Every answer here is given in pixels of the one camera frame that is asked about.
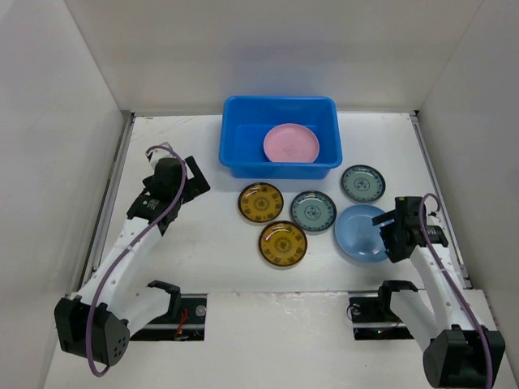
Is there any light blue plastic plate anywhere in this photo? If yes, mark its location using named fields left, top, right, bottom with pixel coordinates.
left=334, top=204, right=388, bottom=264

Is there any yellow patterned plate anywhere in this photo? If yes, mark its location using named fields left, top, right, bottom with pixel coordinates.
left=258, top=220, right=308, bottom=267
left=238, top=182, right=285, bottom=224

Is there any pink plastic plate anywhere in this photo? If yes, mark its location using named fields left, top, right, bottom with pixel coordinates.
left=263, top=123, right=320, bottom=163

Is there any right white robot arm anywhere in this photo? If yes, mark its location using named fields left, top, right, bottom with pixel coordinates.
left=372, top=194, right=505, bottom=388

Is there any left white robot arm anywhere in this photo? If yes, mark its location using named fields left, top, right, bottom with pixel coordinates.
left=54, top=146, right=210, bottom=377

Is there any blue plastic bin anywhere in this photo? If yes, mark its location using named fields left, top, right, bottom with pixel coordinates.
left=219, top=96, right=343, bottom=180

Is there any blue white plate right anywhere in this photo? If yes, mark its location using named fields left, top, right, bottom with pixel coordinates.
left=340, top=165, right=386, bottom=203

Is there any blue white plate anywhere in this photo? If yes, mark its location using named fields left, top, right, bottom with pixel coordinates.
left=290, top=190, right=337, bottom=233
left=340, top=165, right=386, bottom=203

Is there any blue white plate centre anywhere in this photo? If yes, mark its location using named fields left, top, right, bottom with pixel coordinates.
left=290, top=190, right=337, bottom=233

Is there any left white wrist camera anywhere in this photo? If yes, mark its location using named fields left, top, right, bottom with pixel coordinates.
left=145, top=142, right=173, bottom=169

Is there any right aluminium rail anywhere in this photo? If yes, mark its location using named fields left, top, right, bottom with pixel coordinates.
left=410, top=110, right=473, bottom=289

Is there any aluminium rail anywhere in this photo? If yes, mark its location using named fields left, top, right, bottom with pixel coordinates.
left=410, top=110, right=473, bottom=289
left=76, top=110, right=135, bottom=290

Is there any left aluminium rail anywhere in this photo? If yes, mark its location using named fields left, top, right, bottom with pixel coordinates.
left=76, top=110, right=135, bottom=290

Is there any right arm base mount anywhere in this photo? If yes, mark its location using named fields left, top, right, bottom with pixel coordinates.
left=345, top=293, right=414, bottom=341

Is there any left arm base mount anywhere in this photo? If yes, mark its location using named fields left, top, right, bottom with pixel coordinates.
left=131, top=294, right=208, bottom=342

